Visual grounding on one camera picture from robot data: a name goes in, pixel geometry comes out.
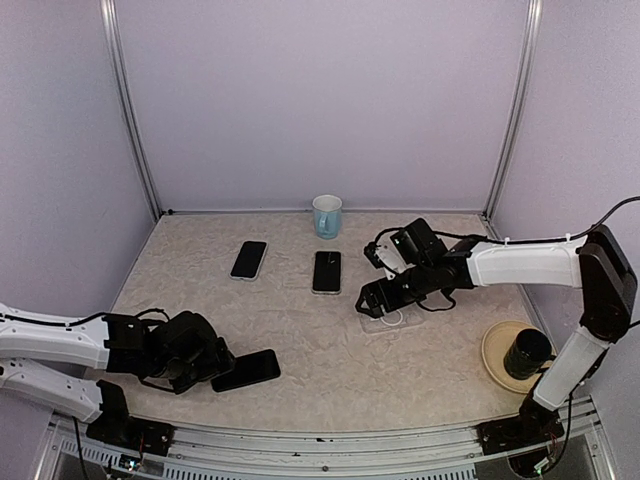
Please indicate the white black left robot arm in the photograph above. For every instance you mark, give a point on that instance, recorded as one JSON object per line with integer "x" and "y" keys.
{"x": 168, "y": 353}

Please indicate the light blue ceramic mug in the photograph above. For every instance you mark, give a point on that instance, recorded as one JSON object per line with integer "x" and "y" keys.
{"x": 327, "y": 210}

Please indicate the right aluminium corner post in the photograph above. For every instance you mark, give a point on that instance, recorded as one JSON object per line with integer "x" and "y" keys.
{"x": 517, "y": 108}

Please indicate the lavender silicone phone case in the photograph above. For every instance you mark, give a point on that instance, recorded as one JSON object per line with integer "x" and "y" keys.
{"x": 248, "y": 278}

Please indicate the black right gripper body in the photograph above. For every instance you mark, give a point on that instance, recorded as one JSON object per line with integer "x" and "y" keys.
{"x": 419, "y": 285}

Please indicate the aluminium corner post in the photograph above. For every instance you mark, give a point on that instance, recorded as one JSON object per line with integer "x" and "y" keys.
{"x": 517, "y": 108}
{"x": 114, "y": 43}

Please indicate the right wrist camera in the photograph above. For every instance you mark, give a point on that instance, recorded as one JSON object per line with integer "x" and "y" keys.
{"x": 381, "y": 257}

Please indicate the aluminium front rail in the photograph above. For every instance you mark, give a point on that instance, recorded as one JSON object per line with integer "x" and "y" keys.
{"x": 443, "y": 452}

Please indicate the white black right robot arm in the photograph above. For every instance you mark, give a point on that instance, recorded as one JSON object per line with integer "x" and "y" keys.
{"x": 592, "y": 262}

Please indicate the left aluminium corner post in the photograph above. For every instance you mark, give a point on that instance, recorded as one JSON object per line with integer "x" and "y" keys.
{"x": 114, "y": 43}

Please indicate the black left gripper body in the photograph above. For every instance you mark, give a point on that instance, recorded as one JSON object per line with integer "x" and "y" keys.
{"x": 202, "y": 369}

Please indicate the dark green mug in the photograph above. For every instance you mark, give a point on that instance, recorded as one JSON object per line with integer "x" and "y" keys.
{"x": 529, "y": 351}

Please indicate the beige round plate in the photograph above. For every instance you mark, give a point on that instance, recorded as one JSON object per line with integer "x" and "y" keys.
{"x": 494, "y": 347}

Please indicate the purple-edged black smartphone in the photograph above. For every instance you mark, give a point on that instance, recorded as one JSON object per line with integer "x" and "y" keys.
{"x": 248, "y": 258}

